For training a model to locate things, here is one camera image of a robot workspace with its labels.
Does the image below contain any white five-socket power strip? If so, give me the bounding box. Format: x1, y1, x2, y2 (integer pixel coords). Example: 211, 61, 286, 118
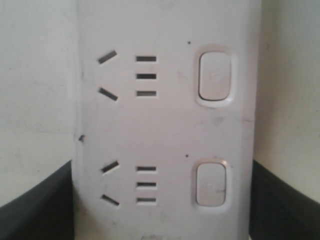
72, 0, 262, 240

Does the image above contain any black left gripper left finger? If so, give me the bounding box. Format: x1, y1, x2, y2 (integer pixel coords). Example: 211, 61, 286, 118
0, 161, 75, 240

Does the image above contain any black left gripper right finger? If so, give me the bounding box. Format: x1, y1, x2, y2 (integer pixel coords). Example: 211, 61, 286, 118
249, 161, 320, 240

